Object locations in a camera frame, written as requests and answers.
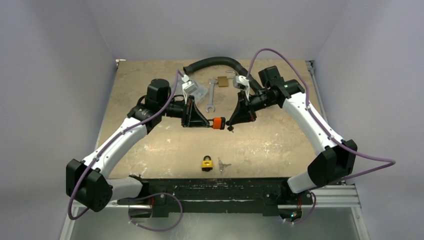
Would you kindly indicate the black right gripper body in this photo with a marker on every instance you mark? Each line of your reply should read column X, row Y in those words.
column 248, row 107

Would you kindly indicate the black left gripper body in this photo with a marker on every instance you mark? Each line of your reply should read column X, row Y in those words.
column 185, row 113

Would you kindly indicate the black-headed keys of orange padlock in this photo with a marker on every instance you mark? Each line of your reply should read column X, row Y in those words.
column 230, row 128

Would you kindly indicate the orange black padlock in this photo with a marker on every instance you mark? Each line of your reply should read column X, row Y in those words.
column 218, row 123

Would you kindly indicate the yellow padlock black shackle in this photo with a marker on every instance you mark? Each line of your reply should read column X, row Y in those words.
column 207, row 164

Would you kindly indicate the silver keys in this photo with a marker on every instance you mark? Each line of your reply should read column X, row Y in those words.
column 222, row 165

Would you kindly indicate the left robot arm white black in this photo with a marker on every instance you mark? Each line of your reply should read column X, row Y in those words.
column 87, row 180

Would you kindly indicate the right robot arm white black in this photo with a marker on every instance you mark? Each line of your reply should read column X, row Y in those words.
column 334, row 155

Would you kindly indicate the clear plastic compartment box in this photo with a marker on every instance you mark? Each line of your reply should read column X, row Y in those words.
column 201, row 92

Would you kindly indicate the brass padlock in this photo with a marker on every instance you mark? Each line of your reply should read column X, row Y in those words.
column 223, row 81

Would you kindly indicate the silver open-end wrench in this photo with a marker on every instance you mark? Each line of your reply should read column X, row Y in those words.
column 210, row 105

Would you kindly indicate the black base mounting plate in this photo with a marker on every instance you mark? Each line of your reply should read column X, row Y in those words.
column 269, row 196

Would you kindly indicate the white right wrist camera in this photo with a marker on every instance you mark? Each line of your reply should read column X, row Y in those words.
column 240, row 82

